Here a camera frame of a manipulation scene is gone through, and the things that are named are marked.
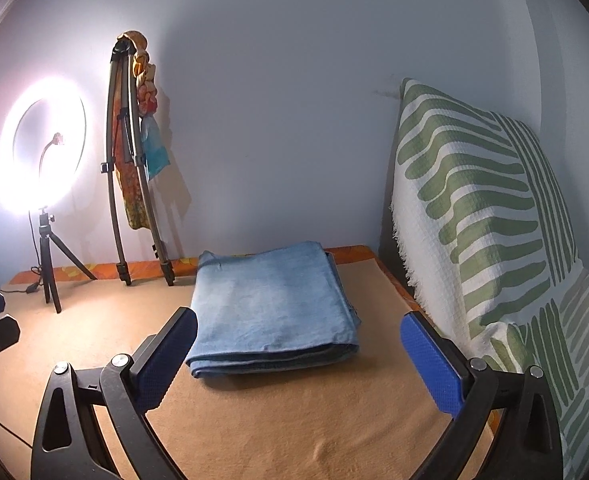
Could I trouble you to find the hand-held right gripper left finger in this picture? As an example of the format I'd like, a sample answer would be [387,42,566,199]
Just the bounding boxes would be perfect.
[30,306,199,480]

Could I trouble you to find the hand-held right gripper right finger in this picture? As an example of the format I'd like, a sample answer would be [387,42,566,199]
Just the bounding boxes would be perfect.
[400,310,565,480]

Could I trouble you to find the light blue denim pants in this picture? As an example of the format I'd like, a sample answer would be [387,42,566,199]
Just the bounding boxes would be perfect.
[184,241,362,379]

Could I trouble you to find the small black tripod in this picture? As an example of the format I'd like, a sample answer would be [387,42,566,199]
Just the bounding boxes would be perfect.
[37,206,98,315]

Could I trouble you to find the green and white throw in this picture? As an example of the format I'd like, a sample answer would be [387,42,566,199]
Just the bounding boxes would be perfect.
[390,77,589,480]

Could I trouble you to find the phone holder on gooseneck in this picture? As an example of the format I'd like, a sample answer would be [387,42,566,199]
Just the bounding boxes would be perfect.
[38,131,65,206]

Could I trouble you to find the tall folded tripod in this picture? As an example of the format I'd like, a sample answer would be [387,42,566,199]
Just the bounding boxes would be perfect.
[102,32,176,287]

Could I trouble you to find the colourful hanging cloth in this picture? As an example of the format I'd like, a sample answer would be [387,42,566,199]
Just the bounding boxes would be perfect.
[117,30,171,231]

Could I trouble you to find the black cable with switch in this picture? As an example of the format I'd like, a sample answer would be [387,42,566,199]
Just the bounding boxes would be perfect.
[0,212,42,293]

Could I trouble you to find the round ring light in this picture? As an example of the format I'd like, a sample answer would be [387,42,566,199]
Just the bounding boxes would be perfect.
[0,76,88,213]

